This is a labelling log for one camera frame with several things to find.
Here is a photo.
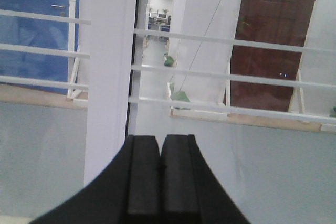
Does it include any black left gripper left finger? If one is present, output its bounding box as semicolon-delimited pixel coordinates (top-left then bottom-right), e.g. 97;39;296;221
32;135;160;223

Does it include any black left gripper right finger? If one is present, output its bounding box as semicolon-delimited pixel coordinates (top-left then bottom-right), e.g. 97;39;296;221
161;134;249;223

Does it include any white framed transparent door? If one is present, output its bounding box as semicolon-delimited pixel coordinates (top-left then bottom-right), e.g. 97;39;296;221
1;0;335;223

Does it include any dark red door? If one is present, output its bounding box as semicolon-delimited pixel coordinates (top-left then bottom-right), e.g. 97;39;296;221
230;0;316;112

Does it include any blue door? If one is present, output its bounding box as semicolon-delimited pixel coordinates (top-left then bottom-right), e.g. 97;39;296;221
1;0;79;82

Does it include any green sandbag in tray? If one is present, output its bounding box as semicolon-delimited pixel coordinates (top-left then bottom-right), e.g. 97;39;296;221
169;83;190;102

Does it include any white framed wooden tray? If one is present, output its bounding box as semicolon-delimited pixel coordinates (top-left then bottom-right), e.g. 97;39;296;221
170;83;335;133

